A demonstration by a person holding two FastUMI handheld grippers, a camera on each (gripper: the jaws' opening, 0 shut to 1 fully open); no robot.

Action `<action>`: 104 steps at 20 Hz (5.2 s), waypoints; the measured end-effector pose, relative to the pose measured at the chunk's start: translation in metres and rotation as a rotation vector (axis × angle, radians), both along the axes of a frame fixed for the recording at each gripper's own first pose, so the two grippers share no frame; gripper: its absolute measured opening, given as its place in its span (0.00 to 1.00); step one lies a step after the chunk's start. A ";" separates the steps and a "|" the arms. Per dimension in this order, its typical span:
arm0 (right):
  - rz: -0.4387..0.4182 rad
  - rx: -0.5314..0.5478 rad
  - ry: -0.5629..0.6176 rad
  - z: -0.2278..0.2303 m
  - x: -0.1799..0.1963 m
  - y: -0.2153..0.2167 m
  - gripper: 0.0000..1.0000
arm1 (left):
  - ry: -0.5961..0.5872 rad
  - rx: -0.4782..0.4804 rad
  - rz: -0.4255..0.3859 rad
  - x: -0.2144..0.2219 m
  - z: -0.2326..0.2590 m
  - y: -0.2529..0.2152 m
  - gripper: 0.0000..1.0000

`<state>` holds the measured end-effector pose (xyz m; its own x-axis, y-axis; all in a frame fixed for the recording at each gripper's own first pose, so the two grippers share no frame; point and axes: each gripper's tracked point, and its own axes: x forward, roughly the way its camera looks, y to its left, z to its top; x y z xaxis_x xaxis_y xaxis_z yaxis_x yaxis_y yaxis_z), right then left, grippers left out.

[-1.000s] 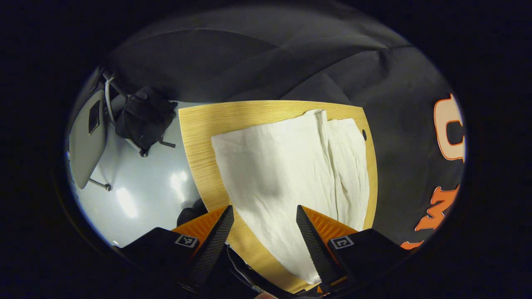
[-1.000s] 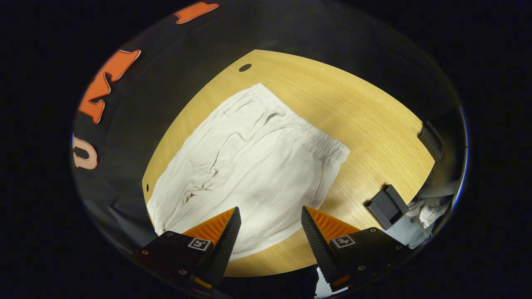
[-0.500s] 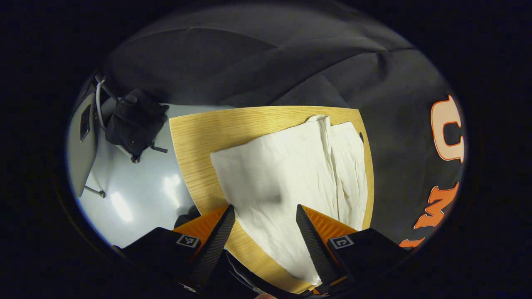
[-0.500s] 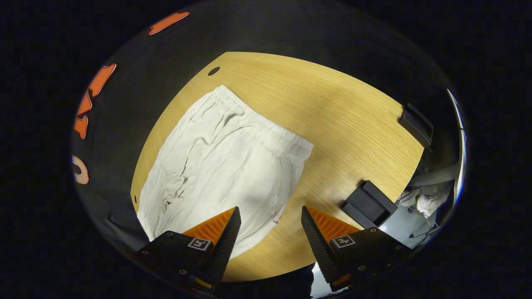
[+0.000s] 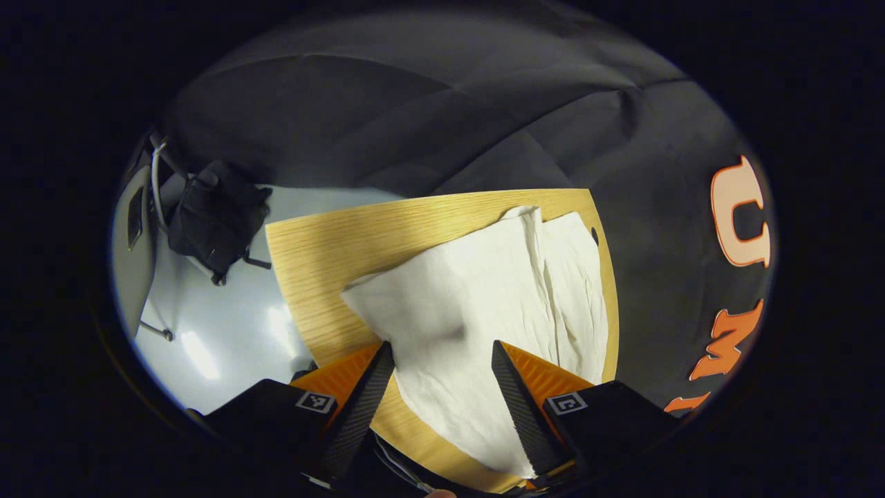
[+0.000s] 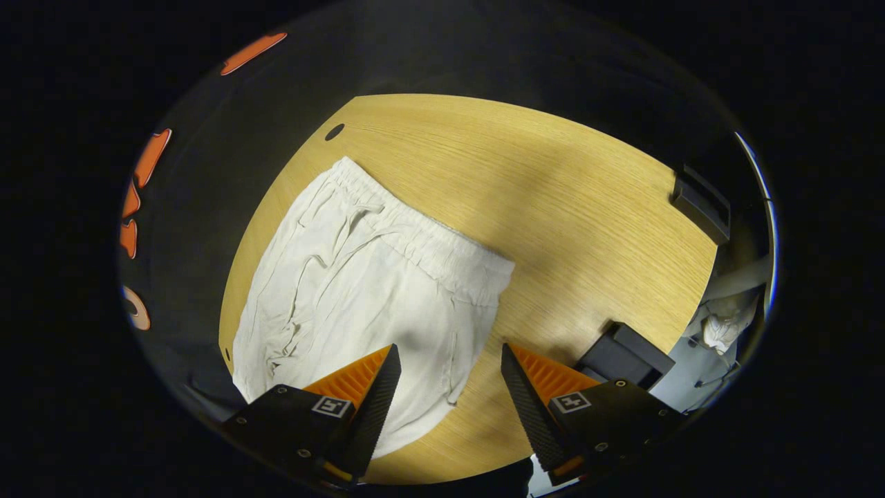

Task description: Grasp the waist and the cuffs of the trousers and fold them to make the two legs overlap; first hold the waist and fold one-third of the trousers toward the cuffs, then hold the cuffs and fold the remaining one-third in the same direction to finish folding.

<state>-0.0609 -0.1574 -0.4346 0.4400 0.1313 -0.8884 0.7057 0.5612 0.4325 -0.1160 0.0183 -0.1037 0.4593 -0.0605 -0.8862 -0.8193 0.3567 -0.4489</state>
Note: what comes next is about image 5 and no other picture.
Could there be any white chair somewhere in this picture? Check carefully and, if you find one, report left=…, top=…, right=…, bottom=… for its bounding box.
left=112, top=163, right=174, bottom=341

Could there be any grey cable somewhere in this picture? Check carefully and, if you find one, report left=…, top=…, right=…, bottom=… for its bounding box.
left=149, top=135, right=170, bottom=232

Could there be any black bag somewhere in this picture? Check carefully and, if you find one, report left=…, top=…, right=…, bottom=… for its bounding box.
left=167, top=160, right=272, bottom=286

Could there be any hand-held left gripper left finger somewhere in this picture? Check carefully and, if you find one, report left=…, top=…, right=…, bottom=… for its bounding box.
left=187, top=340, right=396, bottom=493

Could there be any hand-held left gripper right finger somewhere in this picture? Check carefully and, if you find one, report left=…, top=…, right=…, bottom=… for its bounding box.
left=491, top=340, right=682, bottom=488

